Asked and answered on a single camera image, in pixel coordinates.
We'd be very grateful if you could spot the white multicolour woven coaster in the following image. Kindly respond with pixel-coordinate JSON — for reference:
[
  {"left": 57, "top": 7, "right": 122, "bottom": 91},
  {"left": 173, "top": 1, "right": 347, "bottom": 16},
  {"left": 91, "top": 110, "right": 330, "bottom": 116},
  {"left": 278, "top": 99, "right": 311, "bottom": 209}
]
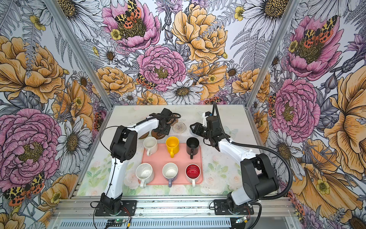
[{"left": 173, "top": 122, "right": 187, "bottom": 134}]

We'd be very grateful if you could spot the cork paw print coaster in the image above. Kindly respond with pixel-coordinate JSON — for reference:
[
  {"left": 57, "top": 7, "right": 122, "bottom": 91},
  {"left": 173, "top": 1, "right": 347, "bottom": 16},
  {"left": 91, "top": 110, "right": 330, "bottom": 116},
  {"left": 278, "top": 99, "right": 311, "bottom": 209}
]
[{"left": 169, "top": 114, "right": 179, "bottom": 126}]

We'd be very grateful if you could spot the scratched round wooden coaster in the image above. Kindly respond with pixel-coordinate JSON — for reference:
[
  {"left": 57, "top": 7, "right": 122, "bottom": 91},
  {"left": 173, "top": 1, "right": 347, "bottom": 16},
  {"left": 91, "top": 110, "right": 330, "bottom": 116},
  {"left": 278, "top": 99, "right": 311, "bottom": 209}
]
[{"left": 151, "top": 130, "right": 167, "bottom": 140}]

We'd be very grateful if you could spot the round dark wooden coaster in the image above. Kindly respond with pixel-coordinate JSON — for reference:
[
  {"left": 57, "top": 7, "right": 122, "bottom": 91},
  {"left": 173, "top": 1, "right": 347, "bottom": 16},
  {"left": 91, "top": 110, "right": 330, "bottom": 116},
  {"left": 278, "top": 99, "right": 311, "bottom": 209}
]
[{"left": 139, "top": 132, "right": 149, "bottom": 139}]

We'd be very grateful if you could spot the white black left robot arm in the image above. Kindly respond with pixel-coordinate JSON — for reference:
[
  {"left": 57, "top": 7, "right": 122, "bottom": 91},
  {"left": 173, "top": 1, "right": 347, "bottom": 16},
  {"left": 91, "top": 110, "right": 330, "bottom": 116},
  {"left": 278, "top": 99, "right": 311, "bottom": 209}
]
[{"left": 97, "top": 108, "right": 181, "bottom": 215}]

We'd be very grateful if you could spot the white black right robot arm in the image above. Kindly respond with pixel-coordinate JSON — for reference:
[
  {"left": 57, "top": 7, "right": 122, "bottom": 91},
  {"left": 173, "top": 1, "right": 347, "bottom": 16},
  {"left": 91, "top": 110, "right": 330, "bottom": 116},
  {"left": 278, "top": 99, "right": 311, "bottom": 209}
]
[{"left": 190, "top": 112, "right": 279, "bottom": 212}]

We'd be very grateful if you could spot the black mug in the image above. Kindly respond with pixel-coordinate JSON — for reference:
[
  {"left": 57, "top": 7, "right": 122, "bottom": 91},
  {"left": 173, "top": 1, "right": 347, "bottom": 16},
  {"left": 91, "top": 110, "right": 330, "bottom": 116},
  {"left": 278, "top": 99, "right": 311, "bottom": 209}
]
[{"left": 186, "top": 137, "right": 200, "bottom": 159}]

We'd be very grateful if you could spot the yellow mug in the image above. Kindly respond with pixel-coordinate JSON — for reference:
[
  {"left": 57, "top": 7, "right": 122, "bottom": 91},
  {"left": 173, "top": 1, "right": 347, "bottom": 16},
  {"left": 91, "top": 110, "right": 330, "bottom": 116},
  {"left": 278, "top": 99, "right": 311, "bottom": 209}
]
[{"left": 166, "top": 136, "right": 180, "bottom": 158}]

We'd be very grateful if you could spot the white mug back left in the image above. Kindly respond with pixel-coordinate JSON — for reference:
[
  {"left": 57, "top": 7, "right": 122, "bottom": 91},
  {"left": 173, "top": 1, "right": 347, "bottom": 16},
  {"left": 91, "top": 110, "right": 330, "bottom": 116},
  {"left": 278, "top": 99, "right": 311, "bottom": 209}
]
[{"left": 143, "top": 136, "right": 158, "bottom": 156}]

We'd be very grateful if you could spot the pink rectangular tray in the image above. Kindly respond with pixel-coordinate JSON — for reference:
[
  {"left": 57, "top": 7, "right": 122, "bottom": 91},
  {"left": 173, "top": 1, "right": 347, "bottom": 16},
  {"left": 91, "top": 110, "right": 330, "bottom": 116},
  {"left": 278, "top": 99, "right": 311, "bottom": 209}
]
[{"left": 142, "top": 143, "right": 203, "bottom": 186}]

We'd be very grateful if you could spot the white mug red inside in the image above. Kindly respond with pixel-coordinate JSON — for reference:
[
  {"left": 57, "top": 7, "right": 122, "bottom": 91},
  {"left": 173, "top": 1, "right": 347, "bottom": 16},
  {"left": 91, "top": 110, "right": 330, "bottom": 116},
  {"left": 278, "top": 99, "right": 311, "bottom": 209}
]
[{"left": 185, "top": 164, "right": 201, "bottom": 188}]

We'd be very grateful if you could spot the white mug front left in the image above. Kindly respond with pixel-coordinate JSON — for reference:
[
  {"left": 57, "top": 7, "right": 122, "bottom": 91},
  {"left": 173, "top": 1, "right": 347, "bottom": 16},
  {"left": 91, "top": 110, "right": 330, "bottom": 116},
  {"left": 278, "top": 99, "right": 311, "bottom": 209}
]
[{"left": 135, "top": 163, "right": 154, "bottom": 189}]

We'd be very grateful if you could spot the small green circuit board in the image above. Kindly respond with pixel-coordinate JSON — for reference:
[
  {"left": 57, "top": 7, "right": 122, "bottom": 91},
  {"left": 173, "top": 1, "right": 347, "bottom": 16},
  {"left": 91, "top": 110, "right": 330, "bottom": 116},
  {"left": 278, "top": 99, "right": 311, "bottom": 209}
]
[{"left": 105, "top": 219, "right": 132, "bottom": 229}]

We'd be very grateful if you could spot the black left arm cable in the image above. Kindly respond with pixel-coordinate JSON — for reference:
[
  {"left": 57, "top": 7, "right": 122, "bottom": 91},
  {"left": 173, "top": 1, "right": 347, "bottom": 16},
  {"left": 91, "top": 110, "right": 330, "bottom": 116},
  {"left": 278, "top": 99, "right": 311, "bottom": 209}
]
[{"left": 90, "top": 113, "right": 182, "bottom": 229}]

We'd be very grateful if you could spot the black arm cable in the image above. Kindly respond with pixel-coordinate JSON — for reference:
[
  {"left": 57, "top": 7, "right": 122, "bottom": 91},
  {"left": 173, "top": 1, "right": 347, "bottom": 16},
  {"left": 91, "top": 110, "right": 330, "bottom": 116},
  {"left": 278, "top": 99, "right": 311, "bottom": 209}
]
[
  {"left": 90, "top": 113, "right": 182, "bottom": 229},
  {"left": 211, "top": 101, "right": 294, "bottom": 229}
]

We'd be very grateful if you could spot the white mug purple handle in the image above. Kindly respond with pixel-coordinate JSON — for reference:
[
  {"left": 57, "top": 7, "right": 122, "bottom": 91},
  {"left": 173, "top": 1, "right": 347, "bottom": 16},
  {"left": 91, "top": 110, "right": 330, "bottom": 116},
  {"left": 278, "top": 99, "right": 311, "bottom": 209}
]
[{"left": 162, "top": 163, "right": 179, "bottom": 188}]

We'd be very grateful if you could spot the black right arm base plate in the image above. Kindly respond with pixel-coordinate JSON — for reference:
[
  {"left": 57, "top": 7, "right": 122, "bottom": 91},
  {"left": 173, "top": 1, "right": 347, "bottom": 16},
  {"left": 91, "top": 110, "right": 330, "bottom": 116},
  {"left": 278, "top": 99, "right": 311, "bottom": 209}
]
[{"left": 213, "top": 199, "right": 254, "bottom": 216}]

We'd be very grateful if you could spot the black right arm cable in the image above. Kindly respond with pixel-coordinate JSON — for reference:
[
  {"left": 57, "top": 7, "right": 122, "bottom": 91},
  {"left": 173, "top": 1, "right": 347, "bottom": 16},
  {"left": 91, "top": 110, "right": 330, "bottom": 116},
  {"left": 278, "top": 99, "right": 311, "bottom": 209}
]
[{"left": 211, "top": 101, "right": 294, "bottom": 229}]

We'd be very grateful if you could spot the white vented cable duct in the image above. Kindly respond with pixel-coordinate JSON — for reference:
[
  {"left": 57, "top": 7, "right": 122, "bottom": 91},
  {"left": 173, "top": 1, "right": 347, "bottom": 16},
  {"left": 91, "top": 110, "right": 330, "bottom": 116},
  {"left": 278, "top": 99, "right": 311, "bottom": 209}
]
[{"left": 54, "top": 218, "right": 232, "bottom": 229}]

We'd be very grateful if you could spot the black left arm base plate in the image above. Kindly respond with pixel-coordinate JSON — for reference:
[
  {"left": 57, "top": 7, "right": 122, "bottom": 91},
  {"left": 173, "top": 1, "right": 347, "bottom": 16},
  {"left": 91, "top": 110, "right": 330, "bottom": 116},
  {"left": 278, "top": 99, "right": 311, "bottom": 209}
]
[{"left": 95, "top": 199, "right": 137, "bottom": 217}]

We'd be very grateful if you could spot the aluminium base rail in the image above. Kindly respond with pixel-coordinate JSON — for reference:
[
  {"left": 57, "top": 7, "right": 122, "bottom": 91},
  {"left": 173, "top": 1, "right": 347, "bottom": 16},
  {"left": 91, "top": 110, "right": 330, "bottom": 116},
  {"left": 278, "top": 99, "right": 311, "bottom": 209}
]
[{"left": 51, "top": 196, "right": 295, "bottom": 219}]

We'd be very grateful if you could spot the aluminium corner post right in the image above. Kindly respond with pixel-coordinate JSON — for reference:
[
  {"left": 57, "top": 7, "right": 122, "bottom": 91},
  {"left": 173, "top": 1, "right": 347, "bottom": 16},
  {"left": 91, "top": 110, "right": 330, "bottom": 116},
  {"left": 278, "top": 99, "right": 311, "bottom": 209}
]
[{"left": 246, "top": 0, "right": 300, "bottom": 110}]

